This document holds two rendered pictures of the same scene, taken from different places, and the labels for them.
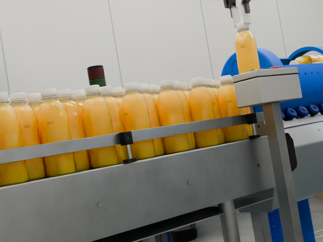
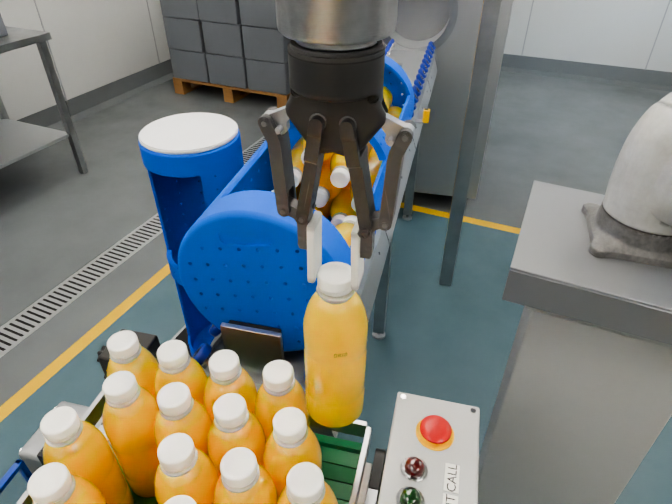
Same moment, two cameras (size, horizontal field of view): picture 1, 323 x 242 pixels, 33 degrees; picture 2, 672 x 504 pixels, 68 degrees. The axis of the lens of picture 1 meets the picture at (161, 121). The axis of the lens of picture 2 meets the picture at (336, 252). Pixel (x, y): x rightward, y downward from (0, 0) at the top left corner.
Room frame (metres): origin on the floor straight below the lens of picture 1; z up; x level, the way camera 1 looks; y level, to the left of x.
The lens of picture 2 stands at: (1.50, -0.09, 1.61)
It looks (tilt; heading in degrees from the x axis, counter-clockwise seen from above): 36 degrees down; 324
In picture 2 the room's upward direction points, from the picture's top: straight up
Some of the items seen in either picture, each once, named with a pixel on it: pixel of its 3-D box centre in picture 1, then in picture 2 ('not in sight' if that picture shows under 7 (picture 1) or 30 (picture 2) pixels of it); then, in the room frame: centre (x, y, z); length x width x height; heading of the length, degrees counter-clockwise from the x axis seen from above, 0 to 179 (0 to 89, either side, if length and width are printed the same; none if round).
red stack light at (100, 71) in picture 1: (96, 74); not in sight; (2.06, 0.22, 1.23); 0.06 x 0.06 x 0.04
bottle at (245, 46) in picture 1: (247, 56); (335, 350); (1.83, -0.32, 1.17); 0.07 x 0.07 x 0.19
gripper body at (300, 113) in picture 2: not in sight; (336, 97); (1.83, -0.32, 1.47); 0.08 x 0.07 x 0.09; 40
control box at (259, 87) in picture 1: (267, 86); (426, 496); (1.68, -0.34, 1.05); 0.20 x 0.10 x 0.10; 131
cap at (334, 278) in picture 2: (242, 27); (335, 282); (1.83, -0.32, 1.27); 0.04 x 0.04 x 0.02
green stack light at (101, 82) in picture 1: (98, 86); not in sight; (2.06, 0.22, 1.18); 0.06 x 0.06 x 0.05
